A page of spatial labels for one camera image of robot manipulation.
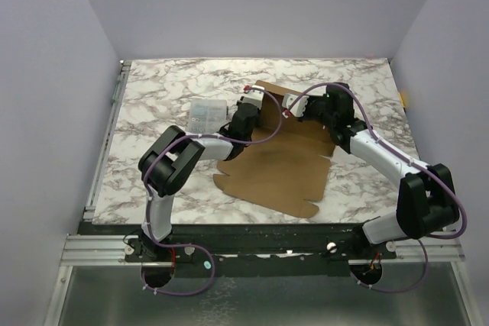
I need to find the brown cardboard box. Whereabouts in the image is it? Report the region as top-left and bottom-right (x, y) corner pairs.
(212, 80), (341, 220)

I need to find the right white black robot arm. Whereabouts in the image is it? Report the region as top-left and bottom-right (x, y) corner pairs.
(288, 82), (467, 258)

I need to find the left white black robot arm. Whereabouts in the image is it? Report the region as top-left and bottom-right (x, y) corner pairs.
(138, 101), (261, 261)

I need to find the clear plastic screw organizer box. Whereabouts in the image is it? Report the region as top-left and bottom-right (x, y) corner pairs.
(186, 99), (228, 134)

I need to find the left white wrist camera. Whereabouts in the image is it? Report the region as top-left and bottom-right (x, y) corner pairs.
(241, 86), (264, 109)

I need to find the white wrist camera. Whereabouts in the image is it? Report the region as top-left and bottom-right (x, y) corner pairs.
(282, 93), (309, 118)
(241, 86), (264, 109)

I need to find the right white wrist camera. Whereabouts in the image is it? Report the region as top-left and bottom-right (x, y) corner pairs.
(282, 93), (309, 118)

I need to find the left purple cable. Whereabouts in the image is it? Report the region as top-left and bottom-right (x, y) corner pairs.
(141, 86), (284, 297)

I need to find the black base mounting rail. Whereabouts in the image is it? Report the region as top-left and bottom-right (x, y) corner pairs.
(125, 224), (396, 278)

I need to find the aluminium extrusion frame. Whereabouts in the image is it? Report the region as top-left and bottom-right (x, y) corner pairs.
(41, 59), (133, 326)

